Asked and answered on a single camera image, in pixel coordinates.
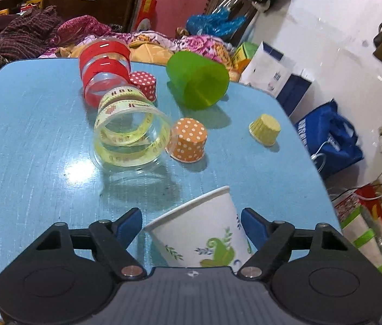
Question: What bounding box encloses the white paper cup green print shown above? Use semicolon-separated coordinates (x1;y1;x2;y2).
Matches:
144;186;253;272

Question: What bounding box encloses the green plastic cup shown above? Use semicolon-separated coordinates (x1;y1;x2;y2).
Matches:
165;51;230;110

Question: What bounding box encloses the clear jar yellow tape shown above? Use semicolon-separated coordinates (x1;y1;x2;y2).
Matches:
93;85;172;172

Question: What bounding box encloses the yellow cupcake liner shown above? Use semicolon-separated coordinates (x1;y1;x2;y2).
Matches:
248;114;281;147

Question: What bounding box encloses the blue tote bag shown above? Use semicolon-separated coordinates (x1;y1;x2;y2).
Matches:
294;100;364;180

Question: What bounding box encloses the orange polka dot cupcake liner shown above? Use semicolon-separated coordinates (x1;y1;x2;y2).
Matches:
165;118;208;164

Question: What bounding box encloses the red polka dot cupcake liner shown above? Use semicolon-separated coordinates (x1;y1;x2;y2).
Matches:
129;71;157;102

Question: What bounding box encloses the white navy paper bag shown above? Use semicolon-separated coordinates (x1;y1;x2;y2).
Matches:
239;43;312;116

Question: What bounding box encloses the clear jar red tape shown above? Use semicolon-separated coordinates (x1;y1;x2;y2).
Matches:
79;37;131;108

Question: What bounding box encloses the pink floral blanket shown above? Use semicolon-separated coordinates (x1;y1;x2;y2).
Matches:
41;15;240;82

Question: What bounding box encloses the blue plastic bag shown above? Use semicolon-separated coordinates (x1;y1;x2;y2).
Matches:
185;8;246;40

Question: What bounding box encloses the dark striped clothing pile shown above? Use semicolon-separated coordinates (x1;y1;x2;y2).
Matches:
0;6;63;69

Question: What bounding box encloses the white charging cable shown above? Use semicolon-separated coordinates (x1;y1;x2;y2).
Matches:
310;138;382;202

